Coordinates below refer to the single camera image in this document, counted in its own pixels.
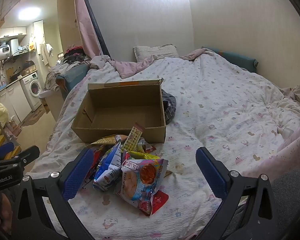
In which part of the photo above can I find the patterned cloth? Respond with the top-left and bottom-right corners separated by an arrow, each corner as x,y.
281,85 -> 300,110

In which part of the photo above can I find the teal padded bed rail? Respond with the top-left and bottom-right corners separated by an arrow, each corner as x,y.
201,46 -> 259,73
55,64 -> 89,98

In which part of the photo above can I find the blue white snack packet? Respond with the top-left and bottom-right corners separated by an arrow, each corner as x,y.
93,142 -> 123,192

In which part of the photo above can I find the patterned floor mat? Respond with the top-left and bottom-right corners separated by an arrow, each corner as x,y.
22,104 -> 47,127

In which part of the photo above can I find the small white bottle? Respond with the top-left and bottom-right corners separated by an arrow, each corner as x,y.
277,127 -> 294,138

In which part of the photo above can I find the grey striped cloth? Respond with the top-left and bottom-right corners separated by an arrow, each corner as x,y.
161,89 -> 177,125

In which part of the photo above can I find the pile of clothes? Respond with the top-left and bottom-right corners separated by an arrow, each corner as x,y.
44,44 -> 93,90

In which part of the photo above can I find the pink curtain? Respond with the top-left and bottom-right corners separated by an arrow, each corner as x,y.
74,0 -> 102,58

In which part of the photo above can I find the beige pillow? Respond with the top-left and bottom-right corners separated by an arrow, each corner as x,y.
133,44 -> 179,62

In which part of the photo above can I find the hanging white towel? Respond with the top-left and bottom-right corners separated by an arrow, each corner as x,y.
39,43 -> 54,67

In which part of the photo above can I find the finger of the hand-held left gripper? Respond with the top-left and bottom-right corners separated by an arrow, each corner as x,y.
0,142 -> 15,160
14,145 -> 40,167

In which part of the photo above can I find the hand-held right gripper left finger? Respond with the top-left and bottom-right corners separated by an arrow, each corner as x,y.
11,147 -> 110,240

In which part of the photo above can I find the golden yellow snack packet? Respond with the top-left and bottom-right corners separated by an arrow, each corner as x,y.
90,134 -> 122,147

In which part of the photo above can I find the white water heater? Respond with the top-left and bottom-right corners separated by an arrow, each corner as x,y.
0,44 -> 12,64

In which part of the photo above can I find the silver range hood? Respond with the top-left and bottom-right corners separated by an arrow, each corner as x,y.
6,38 -> 19,55

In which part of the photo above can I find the white washing machine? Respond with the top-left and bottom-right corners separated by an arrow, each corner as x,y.
20,72 -> 43,112

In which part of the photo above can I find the pink blanket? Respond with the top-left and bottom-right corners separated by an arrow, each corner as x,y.
107,49 -> 215,79

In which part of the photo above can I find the yellow strip snack packet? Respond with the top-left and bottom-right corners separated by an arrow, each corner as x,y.
122,122 -> 143,153

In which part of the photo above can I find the pink blue snack packet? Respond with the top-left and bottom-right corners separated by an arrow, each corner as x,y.
120,158 -> 168,208

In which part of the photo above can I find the dark curtain edge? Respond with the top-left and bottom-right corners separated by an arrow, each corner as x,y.
80,0 -> 112,58

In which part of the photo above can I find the person's left hand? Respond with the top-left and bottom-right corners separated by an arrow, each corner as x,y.
0,195 -> 14,232

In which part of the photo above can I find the white wall cabinet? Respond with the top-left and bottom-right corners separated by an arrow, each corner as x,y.
0,27 -> 27,39

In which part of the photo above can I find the white kitchen base cabinet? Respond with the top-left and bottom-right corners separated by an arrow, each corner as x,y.
0,81 -> 33,123

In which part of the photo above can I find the pile of snack packets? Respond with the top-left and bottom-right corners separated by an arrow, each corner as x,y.
89,122 -> 173,217

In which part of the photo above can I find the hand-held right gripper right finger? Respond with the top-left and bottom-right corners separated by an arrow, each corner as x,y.
195,146 -> 285,240

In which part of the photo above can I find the brown cardboard box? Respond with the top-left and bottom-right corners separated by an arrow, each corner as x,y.
71,78 -> 167,144

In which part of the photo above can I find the ceiling lamp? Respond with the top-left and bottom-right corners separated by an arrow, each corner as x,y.
17,6 -> 42,20

